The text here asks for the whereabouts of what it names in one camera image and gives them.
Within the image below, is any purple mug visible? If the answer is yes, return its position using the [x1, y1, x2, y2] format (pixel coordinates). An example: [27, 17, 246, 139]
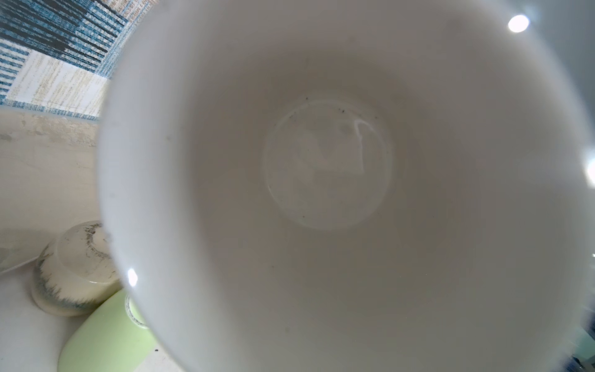
[97, 1, 594, 371]

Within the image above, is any light green mug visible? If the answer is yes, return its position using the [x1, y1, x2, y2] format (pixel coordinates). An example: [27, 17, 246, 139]
[57, 290, 156, 371]

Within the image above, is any white plastic tray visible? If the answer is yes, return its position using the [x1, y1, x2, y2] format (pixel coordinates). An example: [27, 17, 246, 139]
[1, 263, 181, 371]

